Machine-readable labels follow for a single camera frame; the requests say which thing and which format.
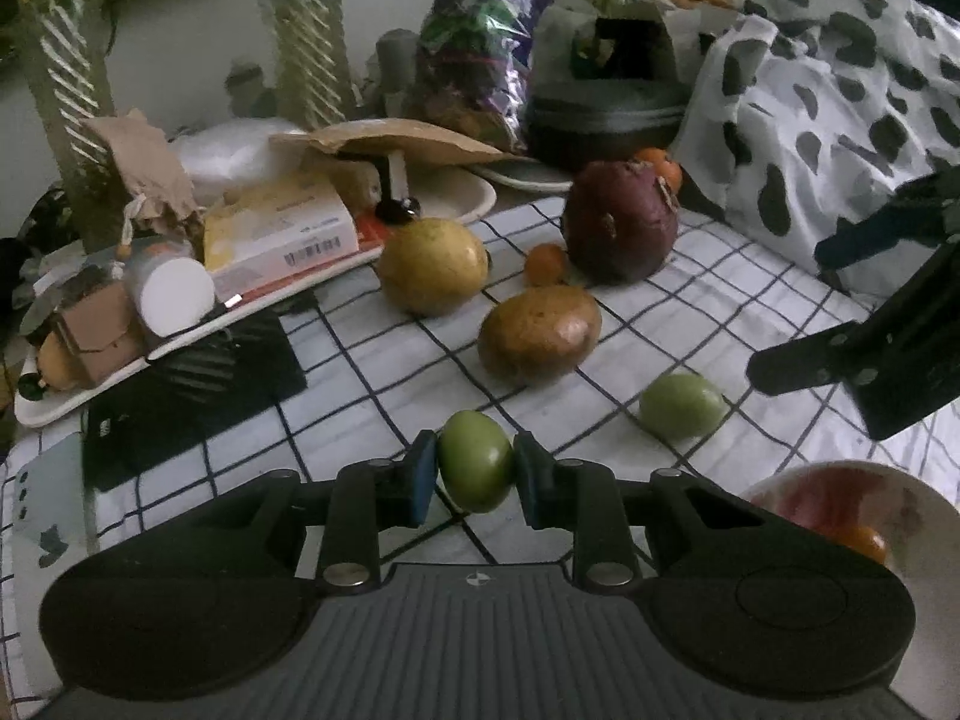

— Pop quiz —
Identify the white plate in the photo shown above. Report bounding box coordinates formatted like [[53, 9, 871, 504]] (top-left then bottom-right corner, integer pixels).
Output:
[[472, 160, 577, 193]]

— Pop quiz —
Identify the small yellow fruit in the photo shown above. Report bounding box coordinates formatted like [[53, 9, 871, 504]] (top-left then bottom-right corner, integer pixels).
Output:
[[37, 334, 85, 391]]

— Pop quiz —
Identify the white checked cloth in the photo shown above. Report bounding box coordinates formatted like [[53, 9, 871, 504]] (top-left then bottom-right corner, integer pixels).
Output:
[[0, 191, 960, 691]]

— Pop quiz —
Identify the large purple-red fruit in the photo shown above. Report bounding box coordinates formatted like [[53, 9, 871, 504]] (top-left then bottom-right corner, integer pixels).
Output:
[[562, 160, 680, 286]]

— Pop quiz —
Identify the brown envelope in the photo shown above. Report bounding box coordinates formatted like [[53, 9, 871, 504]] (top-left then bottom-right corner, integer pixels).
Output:
[[268, 118, 526, 167]]

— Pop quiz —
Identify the grey smartphone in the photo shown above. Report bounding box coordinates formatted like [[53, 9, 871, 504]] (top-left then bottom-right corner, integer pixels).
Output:
[[9, 431, 100, 572]]

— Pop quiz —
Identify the yellow box with barcode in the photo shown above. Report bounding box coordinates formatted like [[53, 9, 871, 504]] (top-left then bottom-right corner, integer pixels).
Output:
[[202, 169, 362, 293]]

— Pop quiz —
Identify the white floral bowl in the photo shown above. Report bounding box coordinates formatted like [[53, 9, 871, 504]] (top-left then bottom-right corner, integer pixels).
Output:
[[739, 460, 950, 601]]

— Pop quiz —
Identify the small brown cardboard pouch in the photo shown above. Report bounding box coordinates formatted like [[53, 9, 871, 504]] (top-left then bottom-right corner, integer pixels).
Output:
[[56, 281, 149, 391]]

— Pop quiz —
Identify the red booklet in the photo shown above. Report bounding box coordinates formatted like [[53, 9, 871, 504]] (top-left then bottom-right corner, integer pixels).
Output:
[[214, 210, 392, 302]]

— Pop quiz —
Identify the orange tangerine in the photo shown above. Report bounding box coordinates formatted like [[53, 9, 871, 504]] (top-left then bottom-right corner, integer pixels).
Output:
[[634, 148, 685, 192]]

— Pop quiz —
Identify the black shiny trinket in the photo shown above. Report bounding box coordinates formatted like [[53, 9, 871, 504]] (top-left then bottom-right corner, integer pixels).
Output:
[[373, 152, 422, 224]]

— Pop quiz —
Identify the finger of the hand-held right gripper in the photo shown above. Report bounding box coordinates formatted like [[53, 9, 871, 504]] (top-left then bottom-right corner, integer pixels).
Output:
[[814, 171, 960, 272], [746, 319, 875, 395]]

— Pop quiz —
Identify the green round fruit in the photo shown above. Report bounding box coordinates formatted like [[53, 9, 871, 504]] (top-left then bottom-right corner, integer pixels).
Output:
[[437, 410, 517, 515], [639, 373, 727, 441]]

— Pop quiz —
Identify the white cylinder roll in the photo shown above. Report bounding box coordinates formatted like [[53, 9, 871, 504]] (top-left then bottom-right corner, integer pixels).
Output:
[[122, 240, 218, 340]]

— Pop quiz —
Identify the white plastic bag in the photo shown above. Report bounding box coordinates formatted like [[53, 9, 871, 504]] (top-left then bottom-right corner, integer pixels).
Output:
[[171, 118, 302, 205]]

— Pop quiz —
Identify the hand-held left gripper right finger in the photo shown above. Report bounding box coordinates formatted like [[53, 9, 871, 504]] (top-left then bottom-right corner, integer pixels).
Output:
[[512, 431, 758, 590]]

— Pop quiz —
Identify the small orange tomato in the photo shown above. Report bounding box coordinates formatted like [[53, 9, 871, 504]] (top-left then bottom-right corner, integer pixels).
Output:
[[836, 523, 890, 567], [523, 243, 569, 287]]

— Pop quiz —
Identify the brown potato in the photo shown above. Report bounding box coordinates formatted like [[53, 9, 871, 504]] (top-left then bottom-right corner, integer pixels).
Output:
[[478, 286, 603, 383]]

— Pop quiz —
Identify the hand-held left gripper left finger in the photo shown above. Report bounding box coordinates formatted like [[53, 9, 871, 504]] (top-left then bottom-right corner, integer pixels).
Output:
[[229, 431, 440, 590]]

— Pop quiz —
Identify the cow print blanket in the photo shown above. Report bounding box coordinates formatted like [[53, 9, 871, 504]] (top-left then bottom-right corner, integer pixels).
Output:
[[671, 0, 960, 308]]

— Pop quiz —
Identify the crumpled brown paper bag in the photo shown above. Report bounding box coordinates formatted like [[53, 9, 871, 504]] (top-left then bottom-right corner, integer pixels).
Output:
[[81, 109, 205, 241]]

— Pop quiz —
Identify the long white tray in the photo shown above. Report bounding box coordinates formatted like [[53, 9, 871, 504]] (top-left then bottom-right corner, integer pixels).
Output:
[[13, 163, 499, 430]]

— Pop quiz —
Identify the yellow pear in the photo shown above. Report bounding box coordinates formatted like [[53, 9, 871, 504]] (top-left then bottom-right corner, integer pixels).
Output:
[[376, 217, 490, 316]]

